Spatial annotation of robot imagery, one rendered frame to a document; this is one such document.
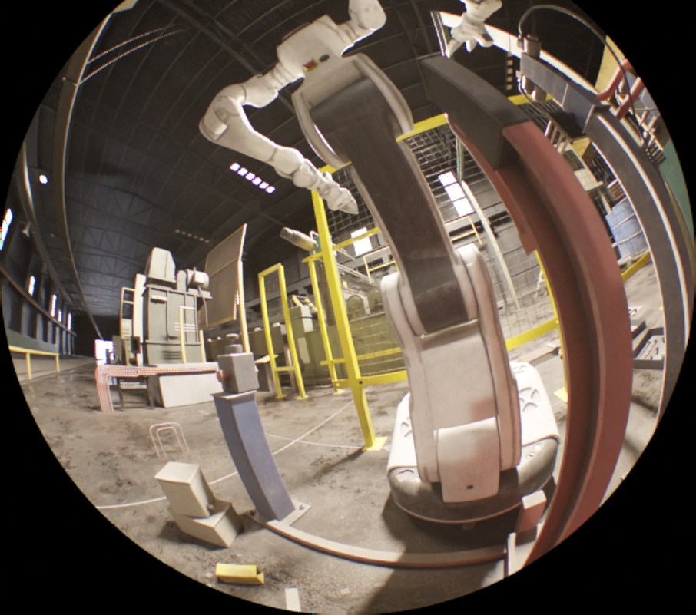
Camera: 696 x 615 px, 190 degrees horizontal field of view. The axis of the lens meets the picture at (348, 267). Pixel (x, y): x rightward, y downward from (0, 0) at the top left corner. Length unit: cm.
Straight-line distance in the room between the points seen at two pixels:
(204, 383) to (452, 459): 322
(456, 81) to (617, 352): 27
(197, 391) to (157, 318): 143
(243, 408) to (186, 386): 262
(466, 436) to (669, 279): 54
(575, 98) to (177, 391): 374
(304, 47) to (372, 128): 41
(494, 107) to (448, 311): 33
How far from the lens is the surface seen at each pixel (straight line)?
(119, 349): 571
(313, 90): 53
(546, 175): 18
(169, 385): 324
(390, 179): 39
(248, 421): 73
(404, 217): 40
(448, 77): 26
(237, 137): 58
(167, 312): 408
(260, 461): 79
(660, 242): 56
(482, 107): 22
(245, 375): 73
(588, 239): 17
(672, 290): 58
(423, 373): 46
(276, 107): 1133
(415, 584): 71
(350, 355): 114
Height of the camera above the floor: 66
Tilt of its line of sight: 19 degrees up
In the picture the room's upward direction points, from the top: 13 degrees counter-clockwise
